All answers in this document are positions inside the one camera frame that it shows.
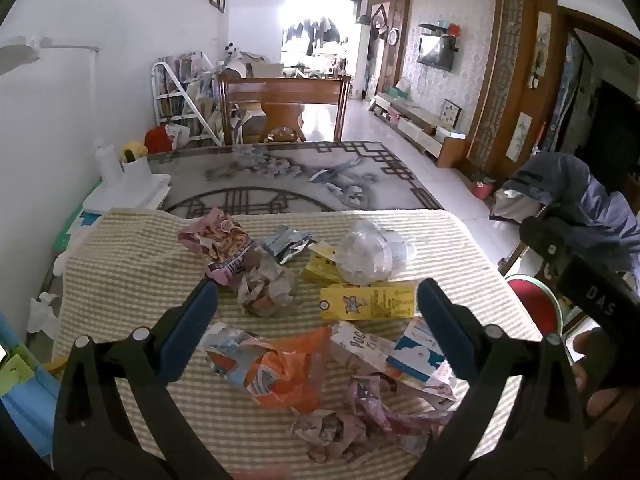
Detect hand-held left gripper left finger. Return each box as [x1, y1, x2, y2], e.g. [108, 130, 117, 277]
[52, 277, 236, 480]

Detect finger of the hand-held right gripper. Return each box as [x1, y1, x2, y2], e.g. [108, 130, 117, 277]
[519, 215, 571, 283]

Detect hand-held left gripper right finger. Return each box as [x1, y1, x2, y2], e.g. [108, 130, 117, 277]
[400, 277, 588, 480]

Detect blue and white carton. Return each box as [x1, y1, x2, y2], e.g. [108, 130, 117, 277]
[387, 316, 458, 401]

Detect colourful wrapper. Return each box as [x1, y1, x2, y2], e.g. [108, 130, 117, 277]
[202, 322, 271, 391]

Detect red bin with green rim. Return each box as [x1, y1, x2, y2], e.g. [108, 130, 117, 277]
[505, 275, 561, 338]

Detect yellow card box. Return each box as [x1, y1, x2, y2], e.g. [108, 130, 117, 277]
[320, 282, 418, 322]

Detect paper ball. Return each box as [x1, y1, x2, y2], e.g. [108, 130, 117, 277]
[236, 247, 297, 318]

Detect pink snack wrapper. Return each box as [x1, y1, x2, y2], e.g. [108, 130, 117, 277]
[179, 207, 256, 288]

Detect white printed carton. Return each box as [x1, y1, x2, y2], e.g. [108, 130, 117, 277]
[330, 321, 401, 376]

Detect pink patterned wrapper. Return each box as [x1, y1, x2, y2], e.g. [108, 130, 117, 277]
[345, 372, 458, 456]

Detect clear plastic bag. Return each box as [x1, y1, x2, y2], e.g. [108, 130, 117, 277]
[334, 218, 417, 286]

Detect orange plastic bag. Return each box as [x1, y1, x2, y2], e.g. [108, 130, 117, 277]
[245, 327, 333, 413]

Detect silver blue foil wrapper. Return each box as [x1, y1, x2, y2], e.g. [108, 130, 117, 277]
[262, 225, 313, 265]

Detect small yellow box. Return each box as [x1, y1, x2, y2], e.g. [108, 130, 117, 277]
[300, 242, 346, 286]

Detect printed paper wad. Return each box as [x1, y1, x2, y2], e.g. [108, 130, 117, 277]
[290, 407, 381, 463]

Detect person's right hand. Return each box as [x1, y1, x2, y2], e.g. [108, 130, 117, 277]
[570, 330, 633, 418]

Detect wooden dining chair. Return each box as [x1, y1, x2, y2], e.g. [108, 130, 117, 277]
[218, 74, 352, 146]
[500, 242, 531, 271]

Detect grey blue jacket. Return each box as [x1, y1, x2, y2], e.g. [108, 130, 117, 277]
[490, 152, 640, 273]

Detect beige striped table cloth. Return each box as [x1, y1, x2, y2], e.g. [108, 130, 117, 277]
[52, 207, 543, 480]

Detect white tissue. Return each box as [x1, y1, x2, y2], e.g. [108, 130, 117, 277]
[27, 292, 61, 336]

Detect small framed picture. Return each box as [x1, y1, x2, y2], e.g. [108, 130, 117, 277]
[440, 100, 462, 128]

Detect wooden television cabinet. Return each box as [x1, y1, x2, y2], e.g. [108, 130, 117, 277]
[370, 92, 468, 168]

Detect yellow toy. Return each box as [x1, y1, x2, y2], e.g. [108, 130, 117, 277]
[120, 141, 149, 163]

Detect grey patterned dining table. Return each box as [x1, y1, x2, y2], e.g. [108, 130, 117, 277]
[147, 140, 446, 221]

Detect blue green plastic toy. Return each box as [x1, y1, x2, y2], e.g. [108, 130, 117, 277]
[0, 310, 63, 456]

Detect red bag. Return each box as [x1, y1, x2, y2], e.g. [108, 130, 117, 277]
[145, 126, 173, 153]

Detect cardboard box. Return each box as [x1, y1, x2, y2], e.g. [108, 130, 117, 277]
[240, 55, 286, 78]

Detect hanging clothes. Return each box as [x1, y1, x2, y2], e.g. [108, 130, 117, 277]
[282, 15, 351, 56]

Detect white desk lamp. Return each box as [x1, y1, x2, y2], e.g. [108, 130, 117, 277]
[0, 37, 101, 78]

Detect hanging wall scroll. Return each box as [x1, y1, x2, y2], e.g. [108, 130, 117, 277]
[532, 10, 553, 88]
[506, 111, 533, 161]

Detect wall television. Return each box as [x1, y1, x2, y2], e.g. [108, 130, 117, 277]
[417, 24, 460, 72]

